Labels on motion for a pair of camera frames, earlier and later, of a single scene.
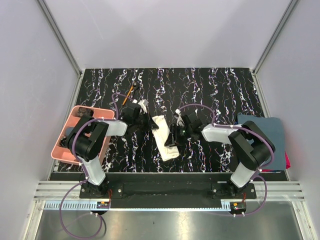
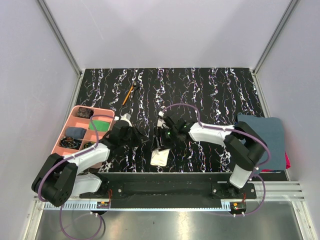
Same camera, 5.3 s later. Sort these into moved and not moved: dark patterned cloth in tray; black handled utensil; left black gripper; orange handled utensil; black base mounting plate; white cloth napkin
Moved: left black gripper; white cloth napkin
Not moved: black handled utensil; dark patterned cloth in tray; black base mounting plate; orange handled utensil
